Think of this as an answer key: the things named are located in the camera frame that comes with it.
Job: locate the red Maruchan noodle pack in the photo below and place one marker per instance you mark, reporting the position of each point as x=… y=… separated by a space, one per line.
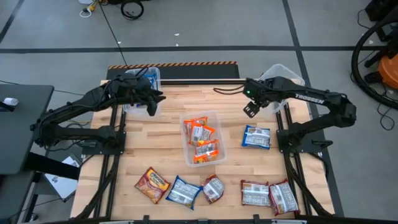
x=213 y=188
x=283 y=197
x=255 y=193
x=153 y=185

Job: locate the black hazard-striped floor mat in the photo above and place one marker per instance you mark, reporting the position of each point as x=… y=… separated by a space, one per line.
x=192 y=72

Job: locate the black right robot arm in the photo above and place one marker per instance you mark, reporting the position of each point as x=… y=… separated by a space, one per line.
x=311 y=98

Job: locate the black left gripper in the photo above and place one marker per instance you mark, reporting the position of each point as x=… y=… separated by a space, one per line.
x=144 y=91

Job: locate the white yellow power plug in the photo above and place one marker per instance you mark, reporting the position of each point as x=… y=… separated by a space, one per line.
x=92 y=5

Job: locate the white paper box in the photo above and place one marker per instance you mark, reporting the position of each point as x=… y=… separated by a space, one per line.
x=62 y=183

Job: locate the orange shop vacuum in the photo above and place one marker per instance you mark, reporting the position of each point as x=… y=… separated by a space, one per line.
x=390 y=71

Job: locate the black desk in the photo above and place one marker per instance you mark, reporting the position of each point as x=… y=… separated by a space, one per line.
x=21 y=140

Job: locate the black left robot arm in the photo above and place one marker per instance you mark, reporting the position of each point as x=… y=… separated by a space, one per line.
x=77 y=104

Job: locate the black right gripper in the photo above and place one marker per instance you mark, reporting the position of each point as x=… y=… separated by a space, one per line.
x=258 y=91

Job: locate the small white object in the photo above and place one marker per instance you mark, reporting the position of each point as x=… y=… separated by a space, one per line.
x=11 y=101

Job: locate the clear plastic bin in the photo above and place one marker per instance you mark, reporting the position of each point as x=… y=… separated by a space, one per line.
x=286 y=73
x=157 y=109
x=186 y=155

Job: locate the black equipment case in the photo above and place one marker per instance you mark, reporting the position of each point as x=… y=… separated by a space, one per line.
x=381 y=9

